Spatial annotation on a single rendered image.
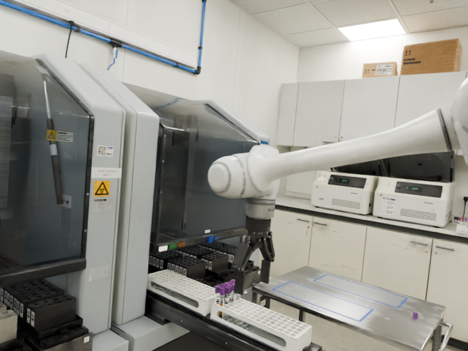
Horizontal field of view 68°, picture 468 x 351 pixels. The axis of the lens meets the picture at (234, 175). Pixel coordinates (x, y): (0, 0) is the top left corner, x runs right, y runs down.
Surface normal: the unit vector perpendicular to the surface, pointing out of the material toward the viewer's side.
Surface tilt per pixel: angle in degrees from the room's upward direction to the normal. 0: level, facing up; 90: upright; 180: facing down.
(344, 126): 90
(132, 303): 90
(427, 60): 90
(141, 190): 90
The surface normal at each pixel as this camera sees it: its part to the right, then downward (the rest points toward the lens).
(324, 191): -0.63, -0.01
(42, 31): 0.79, 0.10
